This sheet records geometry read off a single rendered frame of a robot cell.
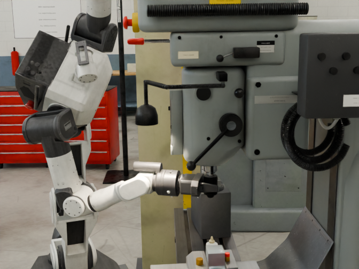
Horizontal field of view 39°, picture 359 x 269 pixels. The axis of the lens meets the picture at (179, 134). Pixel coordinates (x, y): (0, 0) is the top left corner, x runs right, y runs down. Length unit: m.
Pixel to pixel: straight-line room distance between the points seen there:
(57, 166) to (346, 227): 0.96
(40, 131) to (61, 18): 9.09
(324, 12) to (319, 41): 9.84
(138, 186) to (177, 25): 0.55
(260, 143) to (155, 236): 2.18
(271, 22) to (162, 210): 2.26
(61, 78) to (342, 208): 1.03
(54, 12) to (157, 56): 7.61
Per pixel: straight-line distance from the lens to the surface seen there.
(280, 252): 1.93
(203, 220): 1.98
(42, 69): 1.83
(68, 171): 1.77
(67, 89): 1.80
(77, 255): 2.39
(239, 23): 1.47
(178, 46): 1.47
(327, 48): 1.28
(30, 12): 10.93
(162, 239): 3.62
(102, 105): 6.16
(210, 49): 1.47
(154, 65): 3.32
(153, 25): 1.46
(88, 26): 1.94
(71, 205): 1.78
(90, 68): 1.72
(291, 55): 1.53
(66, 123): 1.75
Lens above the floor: 1.75
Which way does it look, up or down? 12 degrees down
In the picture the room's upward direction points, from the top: 1 degrees counter-clockwise
